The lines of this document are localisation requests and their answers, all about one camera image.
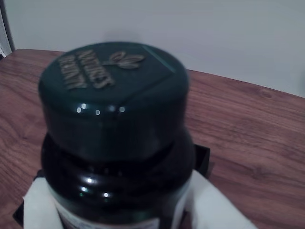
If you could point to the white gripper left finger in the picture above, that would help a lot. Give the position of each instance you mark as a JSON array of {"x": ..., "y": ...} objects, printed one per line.
[{"x": 39, "y": 207}]

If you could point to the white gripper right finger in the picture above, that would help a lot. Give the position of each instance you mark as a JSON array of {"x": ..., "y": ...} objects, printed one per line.
[{"x": 207, "y": 207}]

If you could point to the green pill bottle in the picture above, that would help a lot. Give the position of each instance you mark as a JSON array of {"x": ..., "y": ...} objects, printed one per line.
[{"x": 114, "y": 95}]

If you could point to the black shallow cardboard box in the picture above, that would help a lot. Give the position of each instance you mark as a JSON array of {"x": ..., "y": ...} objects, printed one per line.
[{"x": 202, "y": 157}]

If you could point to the dark vertical background frame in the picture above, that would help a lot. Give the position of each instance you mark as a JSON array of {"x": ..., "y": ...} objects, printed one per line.
[{"x": 4, "y": 28}]

